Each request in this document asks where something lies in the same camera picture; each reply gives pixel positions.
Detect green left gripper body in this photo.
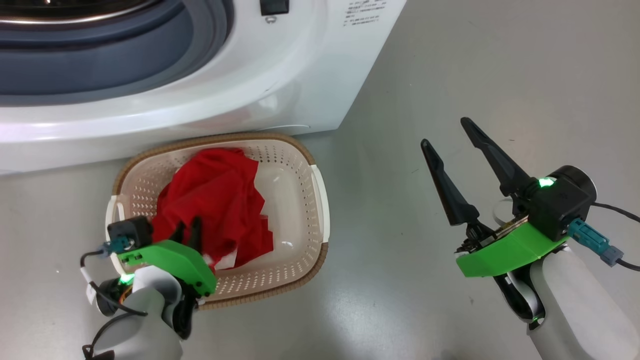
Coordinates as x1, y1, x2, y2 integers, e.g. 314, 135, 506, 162
117, 240, 217, 296

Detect cream perforated basket brown rim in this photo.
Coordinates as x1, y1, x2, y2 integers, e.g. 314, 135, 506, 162
105, 132, 331, 310

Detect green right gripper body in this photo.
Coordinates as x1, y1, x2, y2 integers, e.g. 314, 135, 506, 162
455, 215, 571, 278

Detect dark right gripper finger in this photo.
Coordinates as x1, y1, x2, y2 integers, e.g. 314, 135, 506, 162
421, 139, 481, 227
460, 117, 536, 197

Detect white front-load washing machine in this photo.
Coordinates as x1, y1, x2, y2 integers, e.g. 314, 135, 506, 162
0, 0, 408, 176

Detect red cloth garment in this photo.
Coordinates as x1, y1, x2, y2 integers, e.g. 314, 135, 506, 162
151, 147, 275, 271

